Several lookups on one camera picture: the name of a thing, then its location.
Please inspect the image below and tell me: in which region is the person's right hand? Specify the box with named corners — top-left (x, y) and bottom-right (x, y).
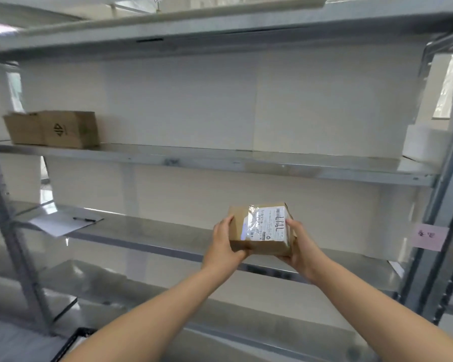
top-left (278, 219), bottom-right (327, 283)

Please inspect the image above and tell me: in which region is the person's left hand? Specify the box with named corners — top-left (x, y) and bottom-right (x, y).
top-left (202, 215), bottom-right (253, 271)

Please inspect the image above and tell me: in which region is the small taped cardboard parcel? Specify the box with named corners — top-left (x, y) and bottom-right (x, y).
top-left (227, 202), bottom-right (297, 257)

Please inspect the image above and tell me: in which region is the person's left forearm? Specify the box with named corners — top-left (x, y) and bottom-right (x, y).
top-left (59, 260), bottom-right (229, 362)

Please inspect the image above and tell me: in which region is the person's right forearm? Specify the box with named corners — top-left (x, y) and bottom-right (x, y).
top-left (309, 259), bottom-right (453, 362)

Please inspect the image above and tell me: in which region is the grey metal shelving rack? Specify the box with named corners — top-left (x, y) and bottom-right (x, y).
top-left (0, 0), bottom-right (453, 362)

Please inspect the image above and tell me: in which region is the pink sticky note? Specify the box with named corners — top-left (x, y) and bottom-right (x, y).
top-left (413, 223), bottom-right (450, 251)

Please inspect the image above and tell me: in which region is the white foam box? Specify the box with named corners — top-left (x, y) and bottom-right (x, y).
top-left (402, 124), bottom-right (451, 164)

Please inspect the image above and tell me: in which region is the white paper sheet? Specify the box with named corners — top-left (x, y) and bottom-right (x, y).
top-left (28, 212), bottom-right (105, 238)

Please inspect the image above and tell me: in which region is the black crate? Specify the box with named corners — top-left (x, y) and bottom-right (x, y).
top-left (50, 327), bottom-right (98, 362)

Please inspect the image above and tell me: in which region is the brown cardboard box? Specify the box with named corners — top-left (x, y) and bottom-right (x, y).
top-left (3, 111), bottom-right (100, 150)

